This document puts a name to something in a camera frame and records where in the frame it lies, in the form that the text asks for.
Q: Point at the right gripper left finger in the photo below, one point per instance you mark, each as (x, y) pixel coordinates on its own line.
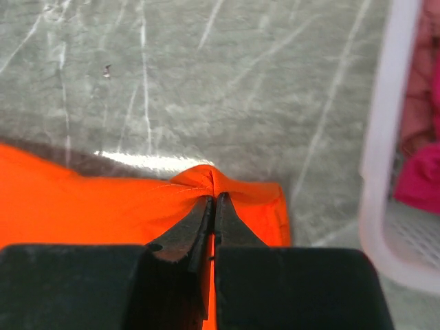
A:
(161, 285)

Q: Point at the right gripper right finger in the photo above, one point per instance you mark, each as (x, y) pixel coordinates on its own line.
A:
(297, 288)

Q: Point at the orange t shirt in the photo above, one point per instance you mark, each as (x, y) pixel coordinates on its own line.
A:
(43, 203)

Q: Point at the white plastic basket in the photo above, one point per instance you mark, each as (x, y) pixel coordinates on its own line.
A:
(401, 242)

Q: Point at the pink t shirt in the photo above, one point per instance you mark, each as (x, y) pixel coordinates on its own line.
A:
(418, 181)

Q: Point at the salmon t shirt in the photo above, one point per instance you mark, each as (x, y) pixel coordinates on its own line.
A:
(417, 123)

